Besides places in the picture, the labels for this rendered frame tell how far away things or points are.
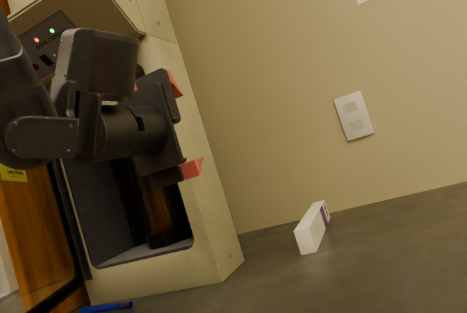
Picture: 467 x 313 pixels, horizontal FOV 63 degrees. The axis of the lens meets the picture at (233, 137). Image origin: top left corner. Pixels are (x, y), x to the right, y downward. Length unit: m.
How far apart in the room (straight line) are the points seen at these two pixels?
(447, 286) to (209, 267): 0.39
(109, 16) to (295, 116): 0.56
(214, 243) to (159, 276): 0.13
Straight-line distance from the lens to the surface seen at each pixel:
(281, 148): 1.07
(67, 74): 0.37
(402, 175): 1.03
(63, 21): 0.77
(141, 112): 0.43
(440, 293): 0.48
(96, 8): 0.73
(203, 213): 0.70
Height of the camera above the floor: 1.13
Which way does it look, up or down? 4 degrees up
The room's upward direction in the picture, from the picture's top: 17 degrees counter-clockwise
